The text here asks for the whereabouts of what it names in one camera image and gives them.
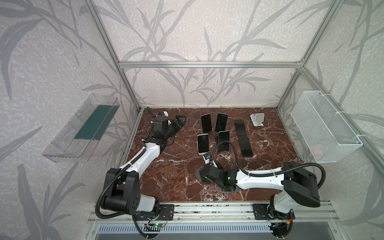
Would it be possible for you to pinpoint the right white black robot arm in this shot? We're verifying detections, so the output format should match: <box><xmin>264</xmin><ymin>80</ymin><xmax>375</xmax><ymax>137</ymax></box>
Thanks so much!
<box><xmin>197</xmin><ymin>163</ymin><xmax>321</xmax><ymax>221</ymax></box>

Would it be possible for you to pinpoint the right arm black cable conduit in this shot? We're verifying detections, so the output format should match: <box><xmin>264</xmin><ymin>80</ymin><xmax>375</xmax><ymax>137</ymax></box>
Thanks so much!
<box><xmin>209</xmin><ymin>140</ymin><xmax>327</xmax><ymax>190</ymax></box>

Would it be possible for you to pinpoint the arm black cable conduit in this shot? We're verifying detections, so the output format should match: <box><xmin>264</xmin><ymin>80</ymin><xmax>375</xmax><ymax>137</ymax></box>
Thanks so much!
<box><xmin>95</xmin><ymin>106</ymin><xmax>157</xmax><ymax>240</ymax></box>
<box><xmin>209</xmin><ymin>140</ymin><xmax>327</xmax><ymax>190</ymax></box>

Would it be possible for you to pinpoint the clear plastic wall bin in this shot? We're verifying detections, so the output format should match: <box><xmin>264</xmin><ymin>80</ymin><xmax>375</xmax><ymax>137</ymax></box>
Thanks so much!
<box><xmin>42</xmin><ymin>94</ymin><xmax>120</xmax><ymax>163</ymax></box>

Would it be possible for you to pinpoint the white wire mesh basket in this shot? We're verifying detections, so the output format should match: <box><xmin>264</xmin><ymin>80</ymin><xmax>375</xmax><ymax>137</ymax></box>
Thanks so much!
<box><xmin>291</xmin><ymin>91</ymin><xmax>363</xmax><ymax>163</ymax></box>

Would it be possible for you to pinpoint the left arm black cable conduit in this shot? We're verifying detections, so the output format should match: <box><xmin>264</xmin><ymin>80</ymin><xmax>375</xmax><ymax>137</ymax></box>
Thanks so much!
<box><xmin>95</xmin><ymin>106</ymin><xmax>157</xmax><ymax>240</ymax></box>

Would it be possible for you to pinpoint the black phone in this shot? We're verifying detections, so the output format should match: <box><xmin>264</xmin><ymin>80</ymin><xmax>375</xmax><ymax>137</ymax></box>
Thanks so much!
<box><xmin>215</xmin><ymin>113</ymin><xmax>229</xmax><ymax>132</ymax></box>
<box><xmin>239</xmin><ymin>136</ymin><xmax>253</xmax><ymax>157</ymax></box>
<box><xmin>234</xmin><ymin>120</ymin><xmax>247</xmax><ymax>137</ymax></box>
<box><xmin>218</xmin><ymin>131</ymin><xmax>230</xmax><ymax>152</ymax></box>
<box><xmin>201</xmin><ymin>114</ymin><xmax>212</xmax><ymax>133</ymax></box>

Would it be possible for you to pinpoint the white phone stand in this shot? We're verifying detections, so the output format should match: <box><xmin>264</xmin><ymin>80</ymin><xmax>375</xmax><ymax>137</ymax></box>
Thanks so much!
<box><xmin>250</xmin><ymin>113</ymin><xmax>265</xmax><ymax>127</ymax></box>

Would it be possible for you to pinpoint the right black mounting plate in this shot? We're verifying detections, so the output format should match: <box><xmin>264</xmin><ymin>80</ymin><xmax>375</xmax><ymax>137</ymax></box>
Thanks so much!
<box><xmin>252</xmin><ymin>204</ymin><xmax>296</xmax><ymax>221</ymax></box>

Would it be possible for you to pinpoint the green circuit board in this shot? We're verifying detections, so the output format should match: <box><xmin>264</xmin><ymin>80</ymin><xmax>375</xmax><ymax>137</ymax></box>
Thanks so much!
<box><xmin>145</xmin><ymin>222</ymin><xmax>167</xmax><ymax>231</ymax></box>

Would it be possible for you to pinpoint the grey round phone stand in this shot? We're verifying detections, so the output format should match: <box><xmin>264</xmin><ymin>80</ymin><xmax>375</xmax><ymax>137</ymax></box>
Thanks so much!
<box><xmin>195</xmin><ymin>166</ymin><xmax>203</xmax><ymax>181</ymax></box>

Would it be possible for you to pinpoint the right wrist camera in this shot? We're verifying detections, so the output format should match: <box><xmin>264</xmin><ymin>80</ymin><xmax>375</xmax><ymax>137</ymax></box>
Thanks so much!
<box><xmin>203</xmin><ymin>153</ymin><xmax>217</xmax><ymax>168</ymax></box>

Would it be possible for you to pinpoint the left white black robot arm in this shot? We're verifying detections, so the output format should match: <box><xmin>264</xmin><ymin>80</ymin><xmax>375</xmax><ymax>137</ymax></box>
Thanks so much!
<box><xmin>95</xmin><ymin>112</ymin><xmax>187</xmax><ymax>219</ymax></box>

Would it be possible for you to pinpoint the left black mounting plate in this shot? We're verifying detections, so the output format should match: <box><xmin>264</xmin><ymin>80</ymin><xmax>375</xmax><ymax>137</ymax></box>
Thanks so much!
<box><xmin>151</xmin><ymin>204</ymin><xmax>175</xmax><ymax>221</ymax></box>

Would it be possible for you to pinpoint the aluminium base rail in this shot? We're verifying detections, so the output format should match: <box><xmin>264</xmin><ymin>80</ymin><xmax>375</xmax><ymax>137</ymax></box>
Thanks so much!
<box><xmin>86</xmin><ymin>201</ymin><xmax>340</xmax><ymax>224</ymax></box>

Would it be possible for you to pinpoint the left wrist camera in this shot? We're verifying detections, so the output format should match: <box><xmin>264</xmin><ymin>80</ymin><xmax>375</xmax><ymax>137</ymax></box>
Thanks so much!
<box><xmin>157</xmin><ymin>111</ymin><xmax>169</xmax><ymax>118</ymax></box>

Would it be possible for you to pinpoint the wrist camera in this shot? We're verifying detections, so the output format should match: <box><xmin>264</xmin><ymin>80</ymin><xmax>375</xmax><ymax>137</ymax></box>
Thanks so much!
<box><xmin>157</xmin><ymin>111</ymin><xmax>169</xmax><ymax>118</ymax></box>
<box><xmin>203</xmin><ymin>153</ymin><xmax>217</xmax><ymax>168</ymax></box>

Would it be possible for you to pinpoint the black mounting plate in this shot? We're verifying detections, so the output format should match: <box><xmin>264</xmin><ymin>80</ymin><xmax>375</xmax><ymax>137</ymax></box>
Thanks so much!
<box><xmin>252</xmin><ymin>204</ymin><xmax>296</xmax><ymax>221</ymax></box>
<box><xmin>151</xmin><ymin>204</ymin><xmax>175</xmax><ymax>221</ymax></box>

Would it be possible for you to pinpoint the white framed phone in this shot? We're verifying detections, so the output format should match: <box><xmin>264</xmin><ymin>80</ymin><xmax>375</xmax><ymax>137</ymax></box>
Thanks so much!
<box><xmin>197</xmin><ymin>134</ymin><xmax>210</xmax><ymax>155</ymax></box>

